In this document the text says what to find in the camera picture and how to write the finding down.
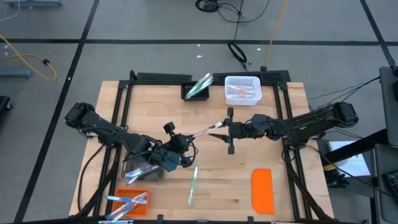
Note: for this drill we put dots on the white paper sheet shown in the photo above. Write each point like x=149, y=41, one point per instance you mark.
x=354, y=165

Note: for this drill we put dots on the silver label strip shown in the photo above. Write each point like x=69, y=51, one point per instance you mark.
x=127, y=221

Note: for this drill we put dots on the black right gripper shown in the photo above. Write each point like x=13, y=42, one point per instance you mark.
x=242, y=130

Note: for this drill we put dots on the white perforated basket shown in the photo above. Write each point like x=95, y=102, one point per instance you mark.
x=242, y=80

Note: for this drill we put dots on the purple toothbrush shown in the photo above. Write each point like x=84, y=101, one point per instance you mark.
x=133, y=179
x=149, y=169
x=135, y=172

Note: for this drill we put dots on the black glove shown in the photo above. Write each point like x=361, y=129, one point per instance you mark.
x=337, y=180

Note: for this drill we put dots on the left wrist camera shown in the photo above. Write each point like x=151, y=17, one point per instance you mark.
x=169, y=161

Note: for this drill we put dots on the black keyboard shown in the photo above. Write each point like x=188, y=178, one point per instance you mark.
x=392, y=183

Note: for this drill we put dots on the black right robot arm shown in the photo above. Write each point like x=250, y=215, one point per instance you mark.
x=311, y=123

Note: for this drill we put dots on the blue-grey cart base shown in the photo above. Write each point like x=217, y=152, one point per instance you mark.
x=31, y=3
x=15, y=74

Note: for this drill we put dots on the grey translucent bin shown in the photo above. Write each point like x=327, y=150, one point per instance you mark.
x=157, y=178

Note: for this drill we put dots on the orange plastic lid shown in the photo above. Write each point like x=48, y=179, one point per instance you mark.
x=262, y=193

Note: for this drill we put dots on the orange perforated basket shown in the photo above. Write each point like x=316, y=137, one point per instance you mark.
x=141, y=212

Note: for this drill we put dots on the black caster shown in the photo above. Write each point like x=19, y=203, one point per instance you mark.
x=3, y=104

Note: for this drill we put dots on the green toothbrush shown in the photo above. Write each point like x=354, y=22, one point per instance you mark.
x=193, y=184
x=196, y=92
x=205, y=79
x=203, y=85

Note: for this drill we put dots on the black flat panel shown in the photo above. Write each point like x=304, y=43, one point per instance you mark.
x=161, y=76

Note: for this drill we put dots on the blue toothbrush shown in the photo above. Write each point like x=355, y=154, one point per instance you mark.
x=129, y=207
x=141, y=196
x=118, y=213
x=124, y=199

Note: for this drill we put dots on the orange toothbrush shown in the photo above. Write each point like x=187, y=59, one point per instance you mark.
x=245, y=93
x=205, y=131
x=236, y=88

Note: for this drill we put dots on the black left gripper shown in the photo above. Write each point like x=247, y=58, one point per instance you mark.
x=182, y=146

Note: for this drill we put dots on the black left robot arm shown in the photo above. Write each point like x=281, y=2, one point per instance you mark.
x=109, y=130

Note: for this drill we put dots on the grey desk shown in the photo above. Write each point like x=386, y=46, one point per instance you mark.
x=385, y=155
x=388, y=118

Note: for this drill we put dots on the black perforated panel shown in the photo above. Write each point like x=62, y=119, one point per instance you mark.
x=276, y=76

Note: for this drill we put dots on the black desk beam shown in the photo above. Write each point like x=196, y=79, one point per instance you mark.
x=351, y=151

